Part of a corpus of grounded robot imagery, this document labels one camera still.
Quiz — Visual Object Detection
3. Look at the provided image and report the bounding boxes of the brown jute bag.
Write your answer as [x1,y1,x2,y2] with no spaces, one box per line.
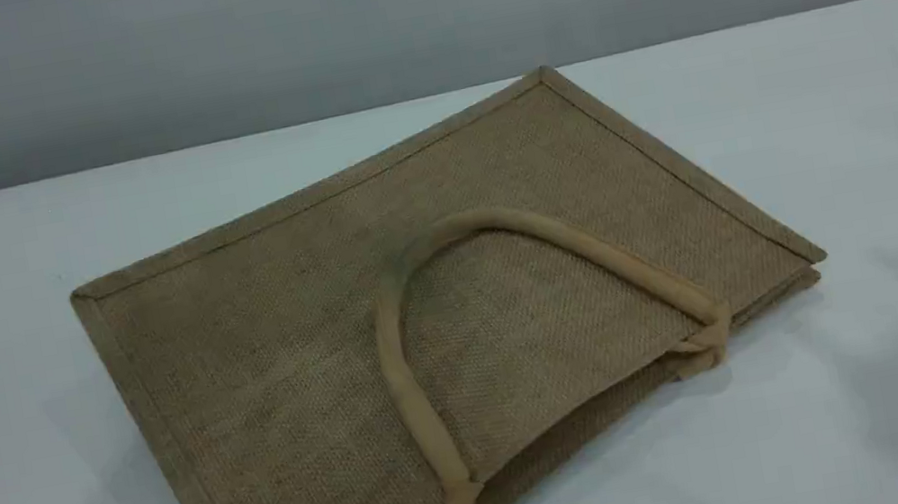
[44,23,871,504]

